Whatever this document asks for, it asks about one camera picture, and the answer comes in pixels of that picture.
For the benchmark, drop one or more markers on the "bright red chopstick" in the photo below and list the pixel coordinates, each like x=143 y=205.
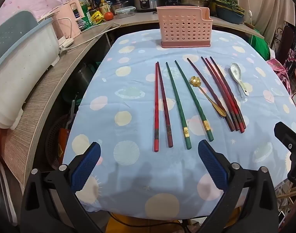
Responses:
x=156 y=106
x=221 y=89

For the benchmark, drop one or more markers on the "pink perforated utensil basket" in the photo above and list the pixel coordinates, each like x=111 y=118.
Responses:
x=182 y=29

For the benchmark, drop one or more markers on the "blue dotted tablecloth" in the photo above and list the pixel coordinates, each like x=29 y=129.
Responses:
x=128 y=82

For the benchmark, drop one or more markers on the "yellow snack packet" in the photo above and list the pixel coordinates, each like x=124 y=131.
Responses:
x=97 y=17

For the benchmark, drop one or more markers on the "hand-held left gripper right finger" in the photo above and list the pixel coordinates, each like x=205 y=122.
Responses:
x=211 y=162

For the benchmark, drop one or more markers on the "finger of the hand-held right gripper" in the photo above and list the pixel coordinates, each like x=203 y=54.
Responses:
x=287 y=132

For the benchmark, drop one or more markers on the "red tomato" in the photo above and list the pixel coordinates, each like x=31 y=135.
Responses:
x=108 y=16

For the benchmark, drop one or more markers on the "maroon twisted chopstick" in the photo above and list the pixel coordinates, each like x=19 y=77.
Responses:
x=199 y=75

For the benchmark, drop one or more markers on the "dark sauce bottle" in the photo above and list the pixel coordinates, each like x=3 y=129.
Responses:
x=92 y=1

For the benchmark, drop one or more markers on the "dark metal chair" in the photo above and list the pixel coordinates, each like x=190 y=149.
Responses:
x=284 y=41

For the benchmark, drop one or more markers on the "pink electric appliance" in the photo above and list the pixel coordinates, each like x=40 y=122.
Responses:
x=65 y=17

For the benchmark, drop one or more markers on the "green potted plants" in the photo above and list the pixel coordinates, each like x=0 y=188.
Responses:
x=228 y=2

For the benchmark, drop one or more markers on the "grey-blue perforated lid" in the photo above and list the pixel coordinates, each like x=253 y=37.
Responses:
x=9 y=36

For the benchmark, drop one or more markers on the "pink floral cloth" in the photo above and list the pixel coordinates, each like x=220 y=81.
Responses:
x=279 y=72

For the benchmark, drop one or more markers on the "dark red chopstick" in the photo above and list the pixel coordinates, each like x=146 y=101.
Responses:
x=224 y=85
x=163 y=102
x=215 y=85

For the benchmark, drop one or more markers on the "gold flower spoon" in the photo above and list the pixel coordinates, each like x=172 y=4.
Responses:
x=194 y=81

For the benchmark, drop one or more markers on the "beige curtain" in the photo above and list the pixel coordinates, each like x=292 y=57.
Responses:
x=267 y=2

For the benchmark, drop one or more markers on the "green cloth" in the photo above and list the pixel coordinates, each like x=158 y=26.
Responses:
x=259 y=43

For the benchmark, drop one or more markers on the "green chopstick gold band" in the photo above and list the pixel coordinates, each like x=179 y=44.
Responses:
x=177 y=104
x=193 y=99

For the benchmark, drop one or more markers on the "blue planter box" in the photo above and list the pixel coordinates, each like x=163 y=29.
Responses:
x=229 y=17

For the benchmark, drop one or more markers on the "yellow cap oil bottle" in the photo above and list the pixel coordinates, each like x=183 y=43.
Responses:
x=104 y=6

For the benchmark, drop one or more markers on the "white plastic tub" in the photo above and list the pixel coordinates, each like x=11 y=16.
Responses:
x=24 y=72

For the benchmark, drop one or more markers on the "white power strip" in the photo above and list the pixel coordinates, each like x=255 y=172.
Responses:
x=65 y=45

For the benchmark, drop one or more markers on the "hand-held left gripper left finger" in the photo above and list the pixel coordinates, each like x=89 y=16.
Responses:
x=86 y=166

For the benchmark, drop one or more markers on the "white ceramic spoon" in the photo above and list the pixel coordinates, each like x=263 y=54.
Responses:
x=235 y=71

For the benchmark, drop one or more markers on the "clear plastic food container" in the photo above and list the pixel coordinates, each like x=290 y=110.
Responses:
x=125 y=12

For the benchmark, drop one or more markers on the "small lidded steel pot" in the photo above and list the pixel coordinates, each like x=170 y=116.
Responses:
x=118 y=4

